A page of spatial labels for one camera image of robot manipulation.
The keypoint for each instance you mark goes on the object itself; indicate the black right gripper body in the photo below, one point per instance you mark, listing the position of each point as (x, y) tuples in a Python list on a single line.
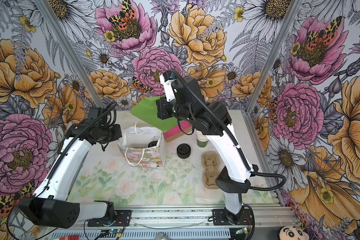
[(162, 109)]

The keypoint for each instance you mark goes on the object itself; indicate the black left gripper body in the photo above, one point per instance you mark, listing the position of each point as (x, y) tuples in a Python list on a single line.
[(115, 132)]

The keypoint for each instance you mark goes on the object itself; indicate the white floral gift bag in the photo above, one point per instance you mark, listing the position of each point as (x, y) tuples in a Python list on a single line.
[(133, 146)]

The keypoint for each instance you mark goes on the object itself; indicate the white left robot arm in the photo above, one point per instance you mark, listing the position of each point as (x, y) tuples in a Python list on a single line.
[(49, 206)]

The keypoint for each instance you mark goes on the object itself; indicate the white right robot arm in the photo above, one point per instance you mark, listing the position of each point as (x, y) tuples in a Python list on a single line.
[(233, 180)]

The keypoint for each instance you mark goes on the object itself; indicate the stack of paper cups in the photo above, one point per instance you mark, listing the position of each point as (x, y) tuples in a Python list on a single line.
[(202, 140)]

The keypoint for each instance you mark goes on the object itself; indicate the brown cardboard cup carrier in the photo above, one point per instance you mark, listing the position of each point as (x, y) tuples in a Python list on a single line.
[(210, 162)]

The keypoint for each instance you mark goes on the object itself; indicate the cartoon plush toy head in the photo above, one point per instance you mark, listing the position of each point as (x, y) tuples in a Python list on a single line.
[(292, 233)]

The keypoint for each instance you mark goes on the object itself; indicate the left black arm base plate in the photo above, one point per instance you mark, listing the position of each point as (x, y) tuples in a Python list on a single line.
[(121, 218)]

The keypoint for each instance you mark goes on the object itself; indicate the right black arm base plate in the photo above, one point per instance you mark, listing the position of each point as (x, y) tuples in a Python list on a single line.
[(222, 217)]

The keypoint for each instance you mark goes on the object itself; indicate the aluminium front rail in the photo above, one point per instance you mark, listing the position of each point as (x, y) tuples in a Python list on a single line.
[(185, 223)]

